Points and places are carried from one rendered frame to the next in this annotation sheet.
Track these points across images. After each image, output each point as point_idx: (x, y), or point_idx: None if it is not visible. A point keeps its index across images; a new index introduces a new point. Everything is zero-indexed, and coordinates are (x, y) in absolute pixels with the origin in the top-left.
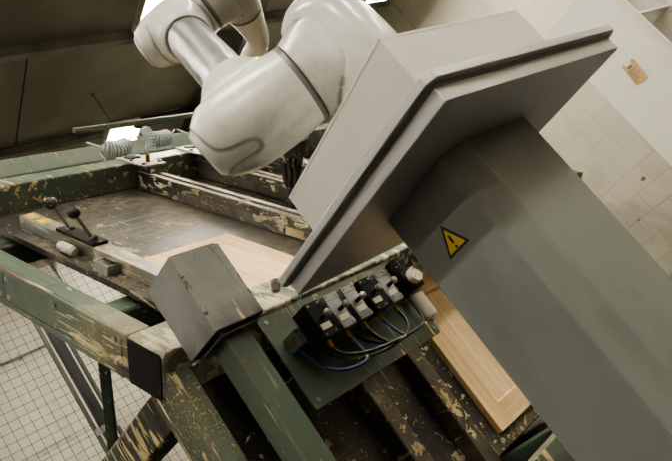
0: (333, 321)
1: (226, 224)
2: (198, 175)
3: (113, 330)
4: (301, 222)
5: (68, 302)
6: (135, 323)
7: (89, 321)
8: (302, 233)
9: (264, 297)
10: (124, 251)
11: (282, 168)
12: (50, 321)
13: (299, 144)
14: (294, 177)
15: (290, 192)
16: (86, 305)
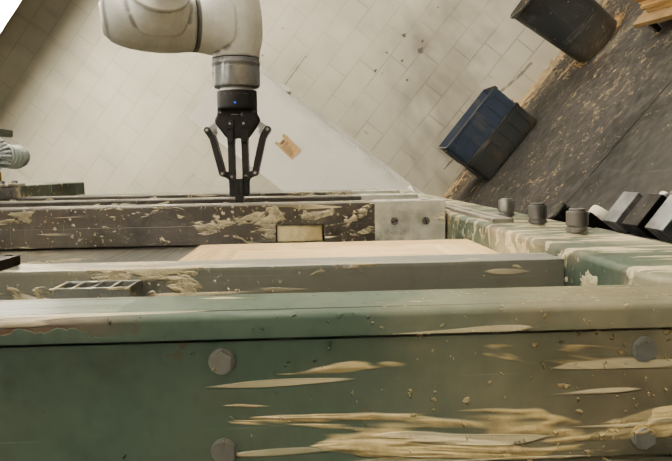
0: None
1: (145, 251)
2: None
3: (652, 310)
4: (318, 208)
5: (334, 309)
6: (639, 287)
7: (479, 338)
8: (319, 228)
9: (600, 238)
10: (109, 263)
11: (214, 144)
12: (175, 449)
13: (254, 93)
14: (244, 155)
15: (237, 183)
16: (405, 300)
